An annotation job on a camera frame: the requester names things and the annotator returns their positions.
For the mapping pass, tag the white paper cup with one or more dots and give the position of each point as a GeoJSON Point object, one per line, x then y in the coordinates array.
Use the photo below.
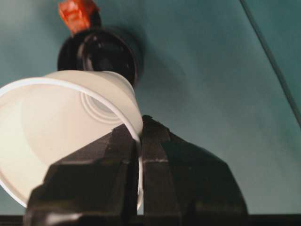
{"type": "Point", "coordinates": [47, 117]}

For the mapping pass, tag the blue-green table cloth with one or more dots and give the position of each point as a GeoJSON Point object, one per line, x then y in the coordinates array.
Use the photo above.
{"type": "Point", "coordinates": [211, 82]}

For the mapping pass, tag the blue-green backdrop cloth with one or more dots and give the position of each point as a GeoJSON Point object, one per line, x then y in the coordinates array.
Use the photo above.
{"type": "Point", "coordinates": [282, 35]}

